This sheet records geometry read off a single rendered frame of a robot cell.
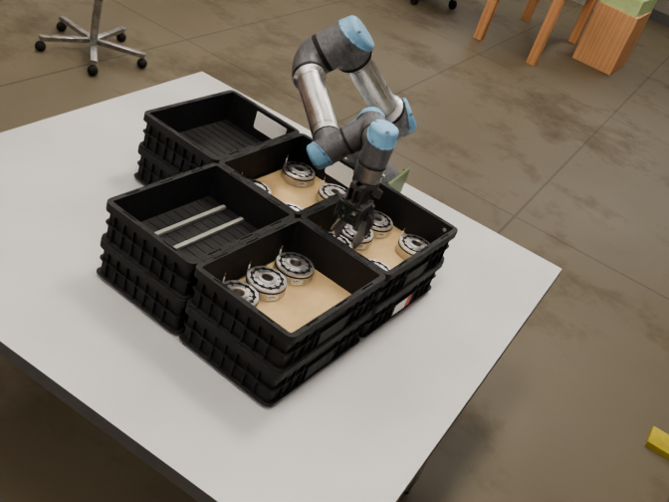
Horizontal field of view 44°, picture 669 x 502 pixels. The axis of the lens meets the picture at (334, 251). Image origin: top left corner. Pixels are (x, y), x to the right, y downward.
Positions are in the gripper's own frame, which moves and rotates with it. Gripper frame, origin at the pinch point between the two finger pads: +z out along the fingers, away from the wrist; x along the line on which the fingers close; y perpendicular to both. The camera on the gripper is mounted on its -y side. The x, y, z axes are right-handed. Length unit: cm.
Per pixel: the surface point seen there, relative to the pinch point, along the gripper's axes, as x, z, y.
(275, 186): -32.4, 6.3, -13.8
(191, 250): -26.9, 6.5, 31.9
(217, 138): -60, 6, -21
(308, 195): -23.5, 6.3, -18.8
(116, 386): -14, 19, 70
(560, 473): 83, 89, -74
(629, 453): 103, 89, -108
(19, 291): -51, 19, 64
